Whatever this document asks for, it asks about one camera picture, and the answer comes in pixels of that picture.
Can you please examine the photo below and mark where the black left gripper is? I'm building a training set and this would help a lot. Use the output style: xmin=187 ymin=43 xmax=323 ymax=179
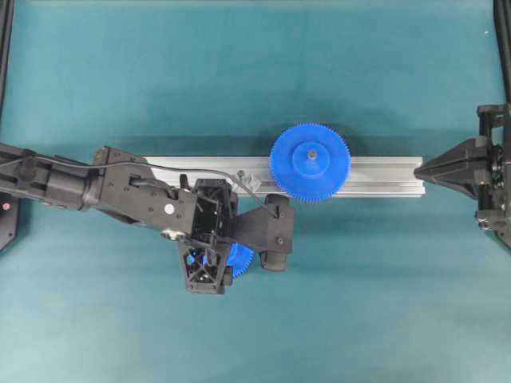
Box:
xmin=178 ymin=179 xmax=238 ymax=294

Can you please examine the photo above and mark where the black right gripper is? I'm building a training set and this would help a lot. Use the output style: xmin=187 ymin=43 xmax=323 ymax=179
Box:
xmin=414 ymin=103 xmax=510 ymax=231

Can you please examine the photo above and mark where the small blue gear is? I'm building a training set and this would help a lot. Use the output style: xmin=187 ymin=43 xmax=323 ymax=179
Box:
xmin=185 ymin=243 xmax=254 ymax=278

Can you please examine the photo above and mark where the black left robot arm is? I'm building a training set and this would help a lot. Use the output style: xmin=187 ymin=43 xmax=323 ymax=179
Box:
xmin=1 ymin=144 xmax=235 ymax=294

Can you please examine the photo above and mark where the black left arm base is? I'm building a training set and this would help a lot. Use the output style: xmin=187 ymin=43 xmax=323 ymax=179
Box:
xmin=0 ymin=192 xmax=20 ymax=251

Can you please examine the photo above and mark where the large blue gear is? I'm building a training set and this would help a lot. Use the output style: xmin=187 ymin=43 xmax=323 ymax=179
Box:
xmin=269 ymin=123 xmax=352 ymax=203

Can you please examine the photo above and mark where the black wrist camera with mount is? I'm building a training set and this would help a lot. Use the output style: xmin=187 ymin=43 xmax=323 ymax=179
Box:
xmin=228 ymin=194 xmax=295 ymax=272

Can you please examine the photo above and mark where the aluminium extrusion rail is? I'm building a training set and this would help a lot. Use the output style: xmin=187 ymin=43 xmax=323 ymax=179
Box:
xmin=145 ymin=156 xmax=425 ymax=198

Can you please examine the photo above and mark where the white plastic shaft bracket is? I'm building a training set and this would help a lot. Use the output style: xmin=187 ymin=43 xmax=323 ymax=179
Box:
xmin=232 ymin=173 xmax=261 ymax=192

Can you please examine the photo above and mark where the black right frame post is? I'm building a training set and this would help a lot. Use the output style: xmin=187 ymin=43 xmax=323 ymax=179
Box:
xmin=493 ymin=0 xmax=510 ymax=103

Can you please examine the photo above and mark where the black frame post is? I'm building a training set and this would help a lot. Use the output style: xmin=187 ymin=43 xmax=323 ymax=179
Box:
xmin=0 ymin=0 xmax=15 ymax=109
xmin=493 ymin=0 xmax=510 ymax=103

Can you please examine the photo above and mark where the black camera cable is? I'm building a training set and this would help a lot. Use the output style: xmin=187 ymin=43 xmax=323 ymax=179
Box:
xmin=0 ymin=154 xmax=280 ymax=219

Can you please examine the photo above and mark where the black left frame post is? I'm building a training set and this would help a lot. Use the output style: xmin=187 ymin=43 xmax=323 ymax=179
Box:
xmin=0 ymin=0 xmax=15 ymax=109

